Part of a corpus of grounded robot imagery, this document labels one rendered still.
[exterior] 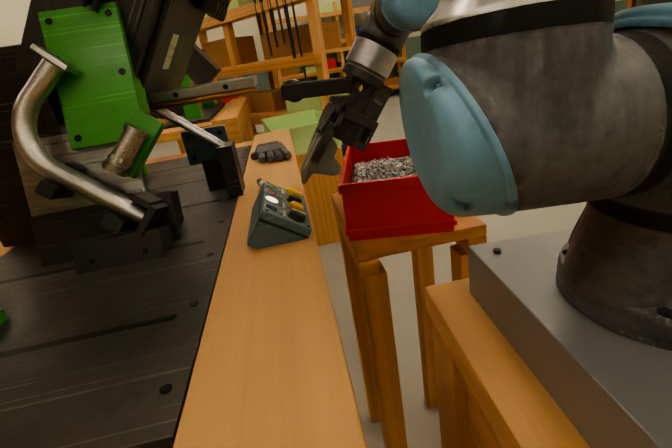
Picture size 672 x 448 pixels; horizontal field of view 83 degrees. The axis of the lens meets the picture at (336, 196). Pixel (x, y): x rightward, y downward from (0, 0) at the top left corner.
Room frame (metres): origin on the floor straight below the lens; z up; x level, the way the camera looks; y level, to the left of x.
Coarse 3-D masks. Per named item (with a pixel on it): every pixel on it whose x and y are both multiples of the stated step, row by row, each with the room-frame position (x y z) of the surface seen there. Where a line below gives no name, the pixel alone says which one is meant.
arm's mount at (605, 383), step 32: (480, 256) 0.36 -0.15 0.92; (512, 256) 0.35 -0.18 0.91; (544, 256) 0.35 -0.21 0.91; (480, 288) 0.36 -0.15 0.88; (512, 288) 0.30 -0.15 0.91; (544, 288) 0.29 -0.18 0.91; (512, 320) 0.29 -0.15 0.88; (544, 320) 0.25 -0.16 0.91; (576, 320) 0.25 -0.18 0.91; (544, 352) 0.24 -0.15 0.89; (576, 352) 0.22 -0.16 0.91; (608, 352) 0.21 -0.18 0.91; (640, 352) 0.21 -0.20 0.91; (544, 384) 0.24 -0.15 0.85; (576, 384) 0.21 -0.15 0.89; (608, 384) 0.19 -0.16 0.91; (640, 384) 0.18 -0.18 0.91; (576, 416) 0.20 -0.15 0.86; (608, 416) 0.18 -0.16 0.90; (640, 416) 0.16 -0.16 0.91
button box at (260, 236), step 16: (256, 208) 0.58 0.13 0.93; (288, 208) 0.56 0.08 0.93; (304, 208) 0.59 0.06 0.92; (256, 224) 0.50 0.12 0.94; (272, 224) 0.50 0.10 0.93; (288, 224) 0.51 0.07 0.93; (304, 224) 0.52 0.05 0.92; (256, 240) 0.50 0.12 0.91; (272, 240) 0.50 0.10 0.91; (288, 240) 0.51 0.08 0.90
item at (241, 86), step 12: (204, 84) 0.81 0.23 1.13; (216, 84) 0.76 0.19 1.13; (228, 84) 0.76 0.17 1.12; (240, 84) 0.77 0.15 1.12; (252, 84) 0.77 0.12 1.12; (156, 96) 0.75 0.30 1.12; (168, 96) 0.75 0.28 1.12; (180, 96) 0.75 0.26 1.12; (192, 96) 0.76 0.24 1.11; (204, 96) 0.76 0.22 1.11; (216, 96) 0.76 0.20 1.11; (228, 96) 0.76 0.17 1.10; (156, 108) 0.75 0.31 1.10
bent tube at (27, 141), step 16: (32, 48) 0.60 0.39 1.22; (48, 64) 0.60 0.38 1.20; (64, 64) 0.60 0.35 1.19; (32, 80) 0.59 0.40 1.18; (48, 80) 0.60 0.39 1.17; (32, 96) 0.59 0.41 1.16; (16, 112) 0.58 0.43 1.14; (32, 112) 0.59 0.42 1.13; (16, 128) 0.57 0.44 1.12; (32, 128) 0.58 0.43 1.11; (16, 144) 0.57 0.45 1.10; (32, 144) 0.57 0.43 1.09; (32, 160) 0.56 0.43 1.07; (48, 160) 0.57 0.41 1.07; (48, 176) 0.56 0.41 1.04; (64, 176) 0.56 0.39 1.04; (80, 176) 0.56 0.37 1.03; (80, 192) 0.55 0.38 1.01; (96, 192) 0.55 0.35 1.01; (112, 192) 0.56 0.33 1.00; (112, 208) 0.55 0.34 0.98; (128, 208) 0.55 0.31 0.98; (144, 208) 0.56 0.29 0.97
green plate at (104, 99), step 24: (48, 24) 0.65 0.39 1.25; (72, 24) 0.65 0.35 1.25; (96, 24) 0.66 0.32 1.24; (120, 24) 0.66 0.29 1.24; (48, 48) 0.64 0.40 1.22; (72, 48) 0.64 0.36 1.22; (96, 48) 0.65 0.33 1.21; (120, 48) 0.65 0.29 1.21; (96, 72) 0.64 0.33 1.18; (120, 72) 0.64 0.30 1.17; (72, 96) 0.62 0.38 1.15; (96, 96) 0.63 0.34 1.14; (120, 96) 0.63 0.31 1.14; (144, 96) 0.70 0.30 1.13; (72, 120) 0.61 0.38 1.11; (96, 120) 0.62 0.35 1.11; (120, 120) 0.62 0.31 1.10; (72, 144) 0.60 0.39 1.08; (96, 144) 0.61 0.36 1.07
